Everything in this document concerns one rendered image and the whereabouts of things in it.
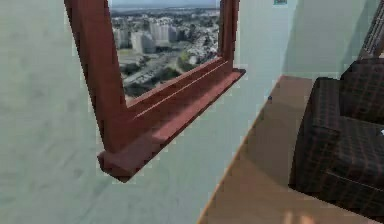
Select dark brown plaid sofa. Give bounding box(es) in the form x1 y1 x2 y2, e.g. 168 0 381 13
288 57 384 222

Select dark striped curtain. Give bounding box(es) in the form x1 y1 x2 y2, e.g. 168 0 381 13
357 0 384 61

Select red-brown framed window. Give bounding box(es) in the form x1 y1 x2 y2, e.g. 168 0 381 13
63 0 247 184

